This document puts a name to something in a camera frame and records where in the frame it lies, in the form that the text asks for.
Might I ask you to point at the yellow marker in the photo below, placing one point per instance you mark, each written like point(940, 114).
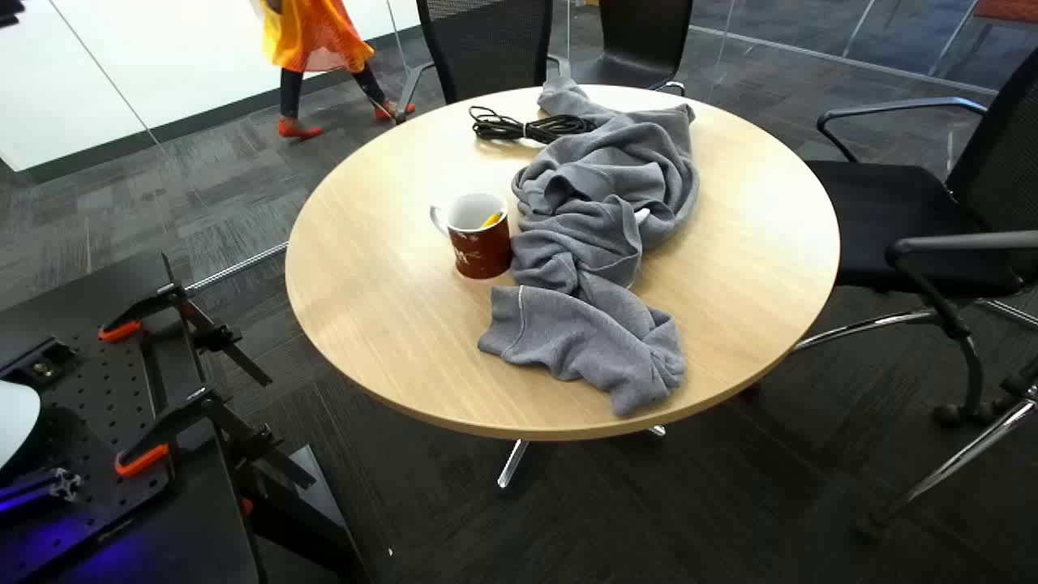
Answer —
point(495, 220)

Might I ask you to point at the red white patterned mug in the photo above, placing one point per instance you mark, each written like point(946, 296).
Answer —
point(481, 250)

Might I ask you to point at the grey hoodie garment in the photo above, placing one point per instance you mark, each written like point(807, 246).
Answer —
point(587, 237)

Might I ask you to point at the chrome table legs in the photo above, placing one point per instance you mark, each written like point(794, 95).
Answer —
point(513, 462)

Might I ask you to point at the black mesh office chair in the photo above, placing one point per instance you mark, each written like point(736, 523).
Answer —
point(647, 33)
point(486, 44)
point(895, 215)
point(961, 460)

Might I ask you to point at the person in orange clothes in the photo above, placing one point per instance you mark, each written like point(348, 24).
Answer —
point(313, 37)

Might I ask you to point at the black robot mounting cart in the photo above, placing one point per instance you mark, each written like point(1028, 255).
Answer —
point(108, 401)

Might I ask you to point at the orange upholstered bench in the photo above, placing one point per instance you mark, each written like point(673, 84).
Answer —
point(1007, 8)

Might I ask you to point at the small black mounting bracket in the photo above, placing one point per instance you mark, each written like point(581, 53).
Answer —
point(38, 366)

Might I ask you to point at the aluminium extrusion bracket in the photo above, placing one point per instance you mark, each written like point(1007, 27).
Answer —
point(38, 488)

